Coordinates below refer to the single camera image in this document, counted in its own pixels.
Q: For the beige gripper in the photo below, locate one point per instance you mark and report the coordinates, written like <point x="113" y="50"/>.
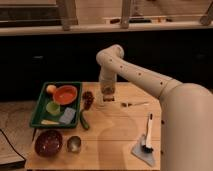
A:
<point x="107" y="86"/>

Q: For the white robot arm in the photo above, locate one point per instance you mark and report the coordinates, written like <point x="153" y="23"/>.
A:
<point x="187" y="112"/>

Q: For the blue eraser sponge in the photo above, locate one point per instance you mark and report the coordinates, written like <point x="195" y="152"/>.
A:
<point x="67" y="116"/>

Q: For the green paper cup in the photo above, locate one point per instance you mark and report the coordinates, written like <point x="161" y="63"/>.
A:
<point x="53" y="108"/>

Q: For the small metal cup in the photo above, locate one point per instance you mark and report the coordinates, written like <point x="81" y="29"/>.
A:
<point x="74" y="144"/>

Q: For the dark grape bunch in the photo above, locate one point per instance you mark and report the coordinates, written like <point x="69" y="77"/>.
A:
<point x="88" y="99"/>

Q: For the green cucumber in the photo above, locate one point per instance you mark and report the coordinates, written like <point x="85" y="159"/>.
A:
<point x="83" y="121"/>

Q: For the orange bowl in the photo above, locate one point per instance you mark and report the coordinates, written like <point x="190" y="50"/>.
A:
<point x="65" y="94"/>

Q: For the yellow round fruit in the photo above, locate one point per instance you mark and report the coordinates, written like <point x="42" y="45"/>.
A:
<point x="50" y="89"/>

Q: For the grey cloth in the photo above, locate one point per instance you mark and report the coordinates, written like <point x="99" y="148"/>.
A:
<point x="139" y="152"/>

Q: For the yellow flat piece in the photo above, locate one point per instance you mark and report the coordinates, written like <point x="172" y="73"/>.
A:
<point x="48" y="122"/>

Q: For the green plastic tray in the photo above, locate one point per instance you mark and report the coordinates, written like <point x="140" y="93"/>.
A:
<point x="40" y="112"/>

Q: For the dark red bowl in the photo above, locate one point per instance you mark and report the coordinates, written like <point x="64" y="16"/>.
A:
<point x="48" y="143"/>

